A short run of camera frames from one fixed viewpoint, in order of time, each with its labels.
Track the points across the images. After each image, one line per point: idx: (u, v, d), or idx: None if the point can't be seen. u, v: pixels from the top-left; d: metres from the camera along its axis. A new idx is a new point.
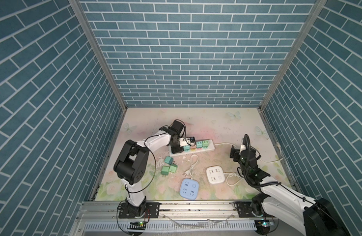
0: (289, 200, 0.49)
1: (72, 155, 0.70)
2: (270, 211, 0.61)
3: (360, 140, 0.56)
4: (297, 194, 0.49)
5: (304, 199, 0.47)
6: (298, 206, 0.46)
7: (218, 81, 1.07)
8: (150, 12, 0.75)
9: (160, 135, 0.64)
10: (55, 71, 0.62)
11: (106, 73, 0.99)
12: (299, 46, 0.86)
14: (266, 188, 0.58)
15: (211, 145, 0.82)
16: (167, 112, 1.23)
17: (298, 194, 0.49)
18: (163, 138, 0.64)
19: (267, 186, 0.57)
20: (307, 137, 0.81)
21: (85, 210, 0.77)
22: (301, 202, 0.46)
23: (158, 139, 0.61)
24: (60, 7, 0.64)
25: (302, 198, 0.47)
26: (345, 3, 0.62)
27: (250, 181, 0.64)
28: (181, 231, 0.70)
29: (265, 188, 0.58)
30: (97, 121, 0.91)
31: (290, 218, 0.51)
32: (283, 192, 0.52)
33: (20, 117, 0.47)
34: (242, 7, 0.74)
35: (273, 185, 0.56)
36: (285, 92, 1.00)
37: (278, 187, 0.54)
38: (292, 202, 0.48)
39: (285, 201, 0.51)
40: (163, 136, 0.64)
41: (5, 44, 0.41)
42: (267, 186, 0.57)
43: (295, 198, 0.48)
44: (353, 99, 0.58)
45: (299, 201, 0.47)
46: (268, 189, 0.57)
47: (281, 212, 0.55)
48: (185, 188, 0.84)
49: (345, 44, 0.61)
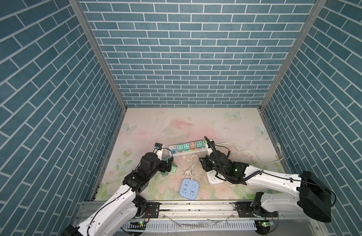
0: (279, 186, 0.48)
1: (72, 155, 0.70)
2: (268, 206, 0.61)
3: (360, 140, 0.56)
4: (281, 176, 0.49)
5: (292, 180, 0.46)
6: (290, 189, 0.45)
7: (218, 81, 1.07)
8: (150, 12, 0.75)
9: (119, 198, 0.52)
10: (55, 71, 0.62)
11: (106, 73, 0.99)
12: (299, 46, 0.86)
14: (252, 180, 0.55)
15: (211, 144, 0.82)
16: (167, 112, 1.23)
17: (284, 176, 0.48)
18: (122, 201, 0.52)
19: (253, 178, 0.54)
20: (307, 137, 0.81)
21: (85, 210, 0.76)
22: (291, 185, 0.45)
23: (111, 209, 0.49)
24: (60, 7, 0.64)
25: (290, 179, 0.47)
26: (345, 3, 0.62)
27: (233, 178, 0.59)
28: (182, 231, 0.70)
29: (252, 180, 0.55)
30: (97, 120, 0.91)
31: (287, 205, 0.52)
32: (270, 180, 0.50)
33: (20, 117, 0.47)
34: (242, 7, 0.74)
35: (257, 175, 0.53)
36: (285, 92, 0.99)
37: (263, 176, 0.52)
38: (284, 187, 0.47)
39: (276, 188, 0.50)
40: (120, 202, 0.51)
41: (5, 44, 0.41)
42: (253, 179, 0.55)
43: (285, 183, 0.47)
44: (353, 99, 0.58)
45: (290, 184, 0.46)
46: (254, 180, 0.55)
47: (278, 202, 0.56)
48: (185, 188, 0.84)
49: (345, 44, 0.61)
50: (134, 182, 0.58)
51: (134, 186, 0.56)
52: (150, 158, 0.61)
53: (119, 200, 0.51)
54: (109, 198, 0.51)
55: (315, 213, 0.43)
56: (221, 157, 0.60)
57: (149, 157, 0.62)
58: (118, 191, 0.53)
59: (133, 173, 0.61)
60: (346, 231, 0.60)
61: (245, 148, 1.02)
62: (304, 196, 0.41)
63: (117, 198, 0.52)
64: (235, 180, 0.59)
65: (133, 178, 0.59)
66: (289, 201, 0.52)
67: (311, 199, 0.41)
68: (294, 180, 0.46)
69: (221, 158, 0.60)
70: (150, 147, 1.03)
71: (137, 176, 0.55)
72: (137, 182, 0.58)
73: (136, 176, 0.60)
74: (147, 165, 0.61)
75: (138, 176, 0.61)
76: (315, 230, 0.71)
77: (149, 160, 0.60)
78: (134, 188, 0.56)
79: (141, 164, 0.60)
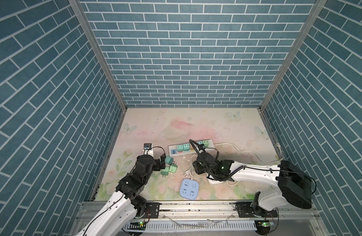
0: (261, 178, 0.50)
1: (72, 155, 0.70)
2: (262, 203, 0.62)
3: (360, 140, 0.56)
4: (262, 168, 0.50)
5: (272, 171, 0.48)
6: (270, 179, 0.47)
7: (218, 81, 1.07)
8: (150, 12, 0.75)
9: (111, 207, 0.50)
10: (55, 71, 0.62)
11: (106, 73, 0.99)
12: (299, 46, 0.86)
14: (237, 175, 0.57)
15: (211, 144, 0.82)
16: (167, 112, 1.23)
17: (264, 168, 0.50)
18: (115, 210, 0.50)
19: (238, 173, 0.56)
20: (307, 137, 0.81)
21: (85, 211, 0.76)
22: (271, 175, 0.47)
23: (105, 219, 0.47)
24: (60, 7, 0.64)
25: (269, 170, 0.48)
26: (345, 3, 0.62)
27: (221, 176, 0.60)
28: (181, 231, 0.70)
29: (237, 174, 0.57)
30: (97, 121, 0.91)
31: (276, 198, 0.54)
32: (252, 172, 0.52)
33: (20, 117, 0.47)
34: (242, 7, 0.74)
35: (241, 170, 0.55)
36: (285, 92, 1.00)
37: (246, 170, 0.54)
38: (265, 178, 0.49)
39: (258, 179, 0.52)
40: (112, 212, 0.49)
41: (5, 44, 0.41)
42: (238, 174, 0.56)
43: (265, 174, 0.48)
44: (353, 99, 0.58)
45: (270, 174, 0.47)
46: (238, 174, 0.56)
47: (268, 198, 0.57)
48: (185, 188, 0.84)
49: (345, 44, 0.61)
50: (127, 187, 0.55)
51: (128, 192, 0.54)
52: (144, 161, 0.59)
53: (112, 209, 0.49)
54: (102, 208, 0.49)
55: (295, 199, 0.44)
56: (207, 156, 0.63)
57: (144, 160, 0.59)
58: (111, 200, 0.51)
59: (128, 177, 0.58)
60: (346, 231, 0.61)
61: (244, 148, 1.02)
62: (283, 185, 0.43)
63: (109, 208, 0.49)
64: (222, 177, 0.60)
65: (127, 183, 0.56)
66: (276, 194, 0.53)
67: (290, 187, 0.43)
68: (273, 170, 0.47)
69: (207, 157, 0.63)
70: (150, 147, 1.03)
71: (132, 180, 0.57)
72: (131, 188, 0.55)
73: (130, 180, 0.57)
74: (142, 168, 0.57)
75: (132, 180, 0.58)
76: (315, 230, 0.71)
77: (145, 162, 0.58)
78: (128, 194, 0.53)
79: (135, 167, 0.58)
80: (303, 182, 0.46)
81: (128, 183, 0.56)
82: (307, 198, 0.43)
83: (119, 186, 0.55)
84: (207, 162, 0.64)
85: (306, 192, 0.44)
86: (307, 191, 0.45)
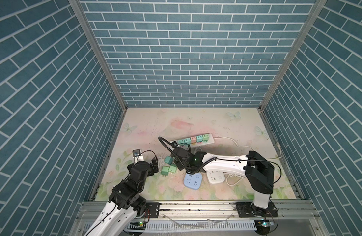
0: (231, 168, 0.52)
1: (72, 155, 0.70)
2: (264, 205, 0.61)
3: (360, 140, 0.56)
4: (232, 159, 0.52)
5: (240, 161, 0.50)
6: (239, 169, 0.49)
7: (218, 81, 1.07)
8: (150, 12, 0.75)
9: (106, 214, 0.50)
10: (55, 71, 0.62)
11: (106, 73, 0.99)
12: (299, 46, 0.86)
14: (208, 166, 0.58)
15: (211, 138, 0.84)
16: (167, 112, 1.23)
17: (234, 159, 0.52)
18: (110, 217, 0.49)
19: (209, 164, 0.57)
20: (307, 137, 0.81)
21: (85, 210, 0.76)
22: (238, 164, 0.49)
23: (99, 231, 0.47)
24: (60, 7, 0.64)
25: (238, 160, 0.51)
26: (345, 3, 0.62)
27: (193, 168, 0.61)
28: (181, 231, 0.70)
29: (208, 165, 0.58)
30: (97, 121, 0.91)
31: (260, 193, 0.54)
32: (222, 164, 0.54)
33: (21, 117, 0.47)
34: (242, 7, 0.74)
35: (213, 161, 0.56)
36: (285, 92, 1.00)
37: (217, 161, 0.55)
38: (234, 168, 0.51)
39: (228, 170, 0.54)
40: (106, 224, 0.48)
41: (5, 44, 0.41)
42: (209, 165, 0.58)
43: (234, 164, 0.50)
44: (353, 99, 0.58)
45: (237, 164, 0.50)
46: (210, 166, 0.58)
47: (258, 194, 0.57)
48: (189, 179, 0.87)
49: (345, 44, 0.61)
50: (124, 196, 0.53)
51: (122, 202, 0.52)
52: (142, 166, 0.58)
53: (105, 221, 0.48)
54: (95, 221, 0.48)
55: (260, 186, 0.48)
56: (180, 151, 0.64)
57: (140, 165, 0.58)
58: (103, 212, 0.50)
59: (123, 185, 0.56)
60: (346, 231, 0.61)
61: (244, 148, 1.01)
62: (249, 173, 0.45)
63: (102, 220, 0.49)
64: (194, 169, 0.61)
65: (121, 191, 0.54)
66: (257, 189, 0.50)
67: (255, 175, 0.46)
68: (241, 161, 0.50)
69: (180, 151, 0.64)
70: (150, 147, 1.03)
71: (126, 187, 0.56)
72: (125, 196, 0.53)
73: (124, 189, 0.55)
74: (137, 175, 0.56)
75: (127, 187, 0.56)
76: (315, 230, 0.71)
77: (140, 168, 0.57)
78: (120, 204, 0.51)
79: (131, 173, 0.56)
80: (267, 170, 0.50)
81: (122, 191, 0.54)
82: (270, 185, 0.48)
83: (112, 196, 0.53)
84: (180, 156, 0.65)
85: (269, 180, 0.48)
86: (269, 177, 0.49)
